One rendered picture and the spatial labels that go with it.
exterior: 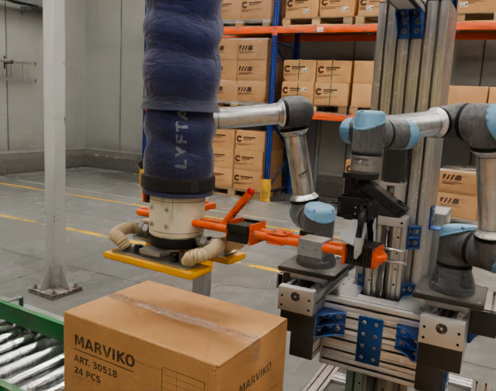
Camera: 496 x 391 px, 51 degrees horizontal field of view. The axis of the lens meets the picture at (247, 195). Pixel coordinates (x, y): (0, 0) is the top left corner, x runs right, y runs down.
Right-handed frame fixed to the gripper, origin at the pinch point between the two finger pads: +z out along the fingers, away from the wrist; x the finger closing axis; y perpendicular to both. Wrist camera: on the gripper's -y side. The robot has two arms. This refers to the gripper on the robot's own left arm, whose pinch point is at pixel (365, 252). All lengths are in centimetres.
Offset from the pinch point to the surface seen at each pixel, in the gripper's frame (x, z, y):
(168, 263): 14, 11, 53
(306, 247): 3.8, 1.0, 14.7
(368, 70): -696, -107, 258
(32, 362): -2, 75, 137
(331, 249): 3.6, 0.1, 7.8
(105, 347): 20, 40, 71
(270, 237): 3.9, 0.2, 25.5
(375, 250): 4.4, -2.1, -3.9
